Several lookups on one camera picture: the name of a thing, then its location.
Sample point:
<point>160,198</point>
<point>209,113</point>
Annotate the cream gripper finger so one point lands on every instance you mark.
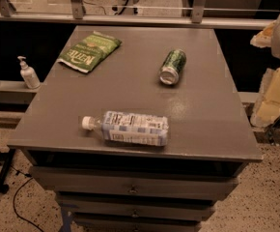
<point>267,106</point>
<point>263,38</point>

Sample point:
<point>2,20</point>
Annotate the blue labelled plastic bottle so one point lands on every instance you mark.
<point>127,127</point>

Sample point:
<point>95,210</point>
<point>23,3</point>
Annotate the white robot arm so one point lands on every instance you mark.
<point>275,41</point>

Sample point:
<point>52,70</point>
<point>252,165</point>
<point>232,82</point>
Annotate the white pump dispenser bottle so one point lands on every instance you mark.
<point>28,74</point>

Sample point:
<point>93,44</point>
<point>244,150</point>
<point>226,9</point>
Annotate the green soda can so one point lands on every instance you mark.
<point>172,67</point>

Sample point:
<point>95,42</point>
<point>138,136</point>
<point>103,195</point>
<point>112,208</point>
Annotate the grey drawer cabinet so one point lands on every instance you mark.
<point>180,74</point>

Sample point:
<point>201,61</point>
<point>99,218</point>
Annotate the green chip bag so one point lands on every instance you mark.
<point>88,53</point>

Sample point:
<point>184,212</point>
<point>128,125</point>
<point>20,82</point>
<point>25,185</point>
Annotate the grey metal railing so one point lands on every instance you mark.
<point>233,14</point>

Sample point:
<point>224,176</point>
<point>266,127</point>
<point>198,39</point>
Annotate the middle cabinet drawer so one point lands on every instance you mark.
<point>137,207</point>

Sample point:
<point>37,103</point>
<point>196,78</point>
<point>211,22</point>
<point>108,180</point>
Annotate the cabinet drawer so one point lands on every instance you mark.
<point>140,224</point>
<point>133,183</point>
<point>137,207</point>

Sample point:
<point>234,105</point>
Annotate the top cabinet drawer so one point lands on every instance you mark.
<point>133,183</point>

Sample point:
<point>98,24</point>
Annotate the bottom cabinet drawer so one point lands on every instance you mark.
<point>140,224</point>

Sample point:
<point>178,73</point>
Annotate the black stand leg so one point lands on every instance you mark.
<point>7,162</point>

